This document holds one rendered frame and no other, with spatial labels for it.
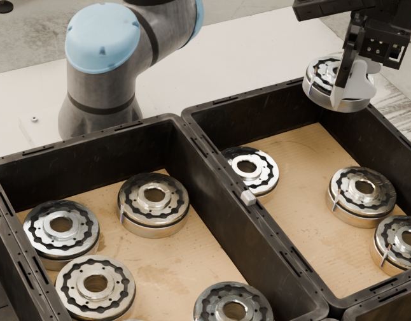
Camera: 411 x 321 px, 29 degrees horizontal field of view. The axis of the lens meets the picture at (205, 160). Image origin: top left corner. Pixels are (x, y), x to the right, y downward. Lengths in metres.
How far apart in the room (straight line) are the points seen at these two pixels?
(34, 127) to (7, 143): 0.06
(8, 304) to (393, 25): 0.62
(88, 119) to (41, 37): 1.58
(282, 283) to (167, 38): 0.51
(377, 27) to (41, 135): 0.64
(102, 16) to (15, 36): 1.63
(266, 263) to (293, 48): 0.82
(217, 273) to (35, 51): 1.86
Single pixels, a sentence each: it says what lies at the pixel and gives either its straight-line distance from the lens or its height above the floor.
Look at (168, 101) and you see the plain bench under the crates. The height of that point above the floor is 0.70.
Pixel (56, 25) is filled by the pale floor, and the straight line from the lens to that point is 2.99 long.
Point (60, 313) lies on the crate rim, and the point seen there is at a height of 0.93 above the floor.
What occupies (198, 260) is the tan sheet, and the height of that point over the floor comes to 0.83.
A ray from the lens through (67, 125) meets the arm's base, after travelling 1.39.
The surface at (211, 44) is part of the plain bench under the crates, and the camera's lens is 1.74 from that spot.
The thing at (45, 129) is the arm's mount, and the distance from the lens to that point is 1.44.
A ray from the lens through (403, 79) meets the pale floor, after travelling 3.05.
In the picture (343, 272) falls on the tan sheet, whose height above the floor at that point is 0.83.
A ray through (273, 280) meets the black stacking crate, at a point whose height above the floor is 0.89.
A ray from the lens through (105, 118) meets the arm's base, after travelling 1.35.
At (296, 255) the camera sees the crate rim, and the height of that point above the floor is 0.93.
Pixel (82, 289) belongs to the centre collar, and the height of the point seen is 0.87.
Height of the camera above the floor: 1.68
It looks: 43 degrees down
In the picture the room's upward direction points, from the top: 10 degrees clockwise
